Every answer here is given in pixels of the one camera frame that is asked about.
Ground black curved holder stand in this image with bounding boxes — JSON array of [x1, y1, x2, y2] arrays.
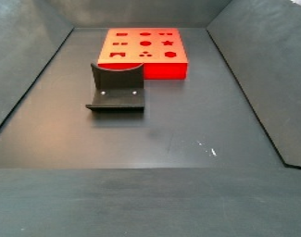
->
[[86, 64, 145, 111]]

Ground red shape sorter block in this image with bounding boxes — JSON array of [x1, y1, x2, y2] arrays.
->
[[97, 28, 189, 80]]

